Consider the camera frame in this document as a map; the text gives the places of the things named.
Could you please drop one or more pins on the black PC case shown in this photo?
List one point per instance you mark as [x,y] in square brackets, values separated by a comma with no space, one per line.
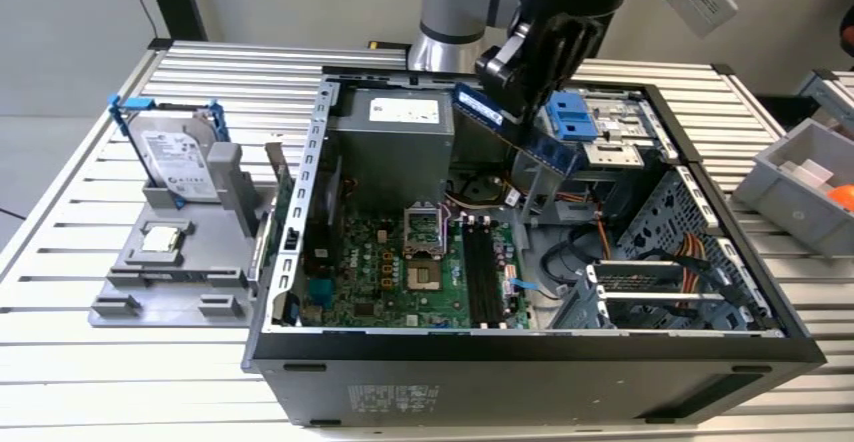
[534,382]

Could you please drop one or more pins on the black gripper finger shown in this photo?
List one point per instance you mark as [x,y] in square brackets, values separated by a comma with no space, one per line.
[563,47]
[497,69]

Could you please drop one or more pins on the dark RAM stick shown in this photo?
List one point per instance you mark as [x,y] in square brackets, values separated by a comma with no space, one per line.
[477,104]
[174,277]

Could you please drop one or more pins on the black post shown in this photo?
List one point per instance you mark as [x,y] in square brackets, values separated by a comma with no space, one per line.
[176,7]

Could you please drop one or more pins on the dark red object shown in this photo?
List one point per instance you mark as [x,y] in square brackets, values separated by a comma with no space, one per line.
[848,37]

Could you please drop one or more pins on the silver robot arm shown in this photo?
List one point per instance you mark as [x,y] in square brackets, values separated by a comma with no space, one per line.
[454,7]

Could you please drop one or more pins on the orange ball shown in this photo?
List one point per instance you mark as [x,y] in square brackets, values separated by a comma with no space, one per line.
[842,197]

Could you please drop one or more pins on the black bar yellow tip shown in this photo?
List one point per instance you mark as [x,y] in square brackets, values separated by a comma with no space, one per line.
[390,45]

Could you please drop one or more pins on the blue drive latch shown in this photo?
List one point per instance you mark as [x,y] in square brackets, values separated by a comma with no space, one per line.
[574,122]

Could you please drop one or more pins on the hard disk in blue carrier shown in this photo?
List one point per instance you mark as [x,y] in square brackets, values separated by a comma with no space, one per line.
[174,157]

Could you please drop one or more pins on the white block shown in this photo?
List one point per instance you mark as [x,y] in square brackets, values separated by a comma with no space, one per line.
[808,172]

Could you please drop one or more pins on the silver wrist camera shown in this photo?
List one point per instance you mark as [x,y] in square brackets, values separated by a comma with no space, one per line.
[701,12]

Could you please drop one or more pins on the green motherboard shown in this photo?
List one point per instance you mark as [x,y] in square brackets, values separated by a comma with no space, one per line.
[374,307]

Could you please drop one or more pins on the metal disk bay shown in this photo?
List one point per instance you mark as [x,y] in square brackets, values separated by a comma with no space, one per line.
[661,295]

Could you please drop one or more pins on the grey crate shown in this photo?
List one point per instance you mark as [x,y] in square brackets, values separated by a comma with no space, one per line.
[834,87]

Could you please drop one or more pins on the grey plastic bin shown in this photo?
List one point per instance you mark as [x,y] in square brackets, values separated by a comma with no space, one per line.
[788,212]

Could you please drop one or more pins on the silver CPU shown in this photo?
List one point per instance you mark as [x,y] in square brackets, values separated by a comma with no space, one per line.
[160,239]

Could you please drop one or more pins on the grey parts rack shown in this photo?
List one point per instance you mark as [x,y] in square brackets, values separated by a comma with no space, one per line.
[200,242]

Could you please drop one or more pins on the grey metal drive cage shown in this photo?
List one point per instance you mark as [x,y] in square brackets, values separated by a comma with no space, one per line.
[614,157]

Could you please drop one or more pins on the black round fan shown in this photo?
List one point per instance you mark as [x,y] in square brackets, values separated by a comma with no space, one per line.
[482,189]

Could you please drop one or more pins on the grey power supply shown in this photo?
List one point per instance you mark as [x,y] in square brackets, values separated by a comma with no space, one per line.
[394,162]

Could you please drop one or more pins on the CPU socket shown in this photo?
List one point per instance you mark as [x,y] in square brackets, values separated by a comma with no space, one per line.
[425,276]

